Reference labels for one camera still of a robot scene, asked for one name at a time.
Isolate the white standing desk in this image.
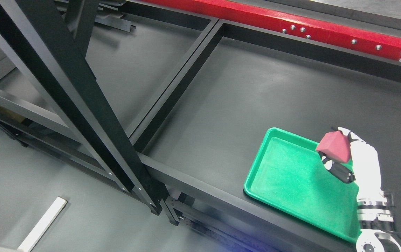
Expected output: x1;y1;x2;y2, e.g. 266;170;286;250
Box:
17;197;67;252

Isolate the green plastic tray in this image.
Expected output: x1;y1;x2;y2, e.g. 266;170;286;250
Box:
243;127;361;244

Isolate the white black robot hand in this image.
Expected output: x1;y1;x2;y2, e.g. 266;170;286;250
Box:
318;127;387;201

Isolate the black metal left shelf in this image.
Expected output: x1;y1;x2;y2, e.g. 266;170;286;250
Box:
0;0;219;223

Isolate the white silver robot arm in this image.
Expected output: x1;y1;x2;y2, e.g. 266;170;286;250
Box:
356;199;401;252

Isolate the red metal beam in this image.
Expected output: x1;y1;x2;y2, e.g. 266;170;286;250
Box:
151;0;401;62

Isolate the black metal shelf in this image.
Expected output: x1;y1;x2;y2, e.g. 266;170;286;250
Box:
140;20;401;252
0;0;219;223

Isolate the black metal right shelf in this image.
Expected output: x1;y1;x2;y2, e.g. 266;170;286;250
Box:
140;20;401;252

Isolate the pink foam block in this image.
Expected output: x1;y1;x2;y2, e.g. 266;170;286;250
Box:
316;131;351;164

